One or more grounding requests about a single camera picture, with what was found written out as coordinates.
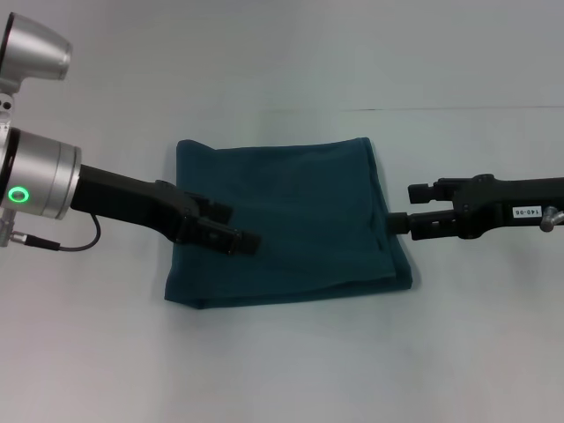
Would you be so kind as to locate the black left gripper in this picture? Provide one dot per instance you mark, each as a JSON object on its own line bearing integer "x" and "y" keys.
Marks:
{"x": 132, "y": 202}

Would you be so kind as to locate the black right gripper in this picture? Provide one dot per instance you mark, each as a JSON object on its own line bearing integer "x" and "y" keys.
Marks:
{"x": 506, "y": 202}

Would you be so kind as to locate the teal blue t-shirt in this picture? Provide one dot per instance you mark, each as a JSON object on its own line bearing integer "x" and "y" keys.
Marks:
{"x": 286, "y": 211}

